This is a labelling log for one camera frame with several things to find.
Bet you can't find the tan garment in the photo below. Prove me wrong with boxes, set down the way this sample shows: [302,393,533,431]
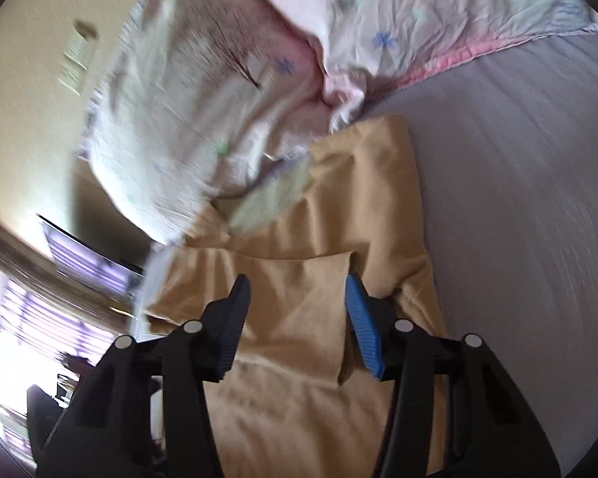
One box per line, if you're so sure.
[146,116,445,477]

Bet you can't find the grey bed sheet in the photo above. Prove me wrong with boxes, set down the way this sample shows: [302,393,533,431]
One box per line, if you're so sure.
[366,35,598,472]

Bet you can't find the white floral pillow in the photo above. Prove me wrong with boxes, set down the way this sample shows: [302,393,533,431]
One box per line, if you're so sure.
[82,0,331,244]

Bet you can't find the pink floral pillow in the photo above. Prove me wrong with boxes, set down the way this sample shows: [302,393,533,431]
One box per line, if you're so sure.
[269,0,598,129]

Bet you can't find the beige wall switch plate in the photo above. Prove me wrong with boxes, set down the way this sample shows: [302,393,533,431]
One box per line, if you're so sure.
[58,21,99,95]

